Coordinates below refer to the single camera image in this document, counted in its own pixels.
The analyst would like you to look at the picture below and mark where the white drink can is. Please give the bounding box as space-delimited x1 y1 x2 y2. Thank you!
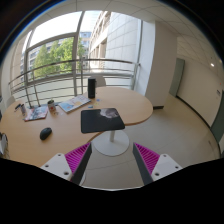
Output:
47 100 56 113

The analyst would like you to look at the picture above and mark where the black mouse pad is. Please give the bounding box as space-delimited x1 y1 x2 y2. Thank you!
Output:
81 108 125 133

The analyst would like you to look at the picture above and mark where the grey-green door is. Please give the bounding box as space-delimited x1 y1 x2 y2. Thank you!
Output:
169 58 185 96

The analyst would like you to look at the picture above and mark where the black computer mouse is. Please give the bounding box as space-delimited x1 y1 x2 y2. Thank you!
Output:
40 127 52 140

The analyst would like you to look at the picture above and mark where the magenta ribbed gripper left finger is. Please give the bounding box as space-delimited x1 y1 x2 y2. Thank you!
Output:
41 143 92 185

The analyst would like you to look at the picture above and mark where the metal balcony railing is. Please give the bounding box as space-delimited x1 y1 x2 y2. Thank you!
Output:
9 58 140 107

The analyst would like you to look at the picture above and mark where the black cylindrical speaker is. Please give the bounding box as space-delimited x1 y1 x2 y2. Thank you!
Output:
88 78 96 99

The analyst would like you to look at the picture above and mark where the white round table pedestal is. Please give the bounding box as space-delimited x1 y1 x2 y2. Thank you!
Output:
93 130 129 157

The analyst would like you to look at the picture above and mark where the magazine with red cover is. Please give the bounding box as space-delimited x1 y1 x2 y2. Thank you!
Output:
24 106 48 122

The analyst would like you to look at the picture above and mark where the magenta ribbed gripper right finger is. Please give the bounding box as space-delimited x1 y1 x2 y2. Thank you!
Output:
133 143 182 185

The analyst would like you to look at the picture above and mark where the open magazine with blue pages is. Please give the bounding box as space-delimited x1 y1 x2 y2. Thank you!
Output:
58 95 90 113

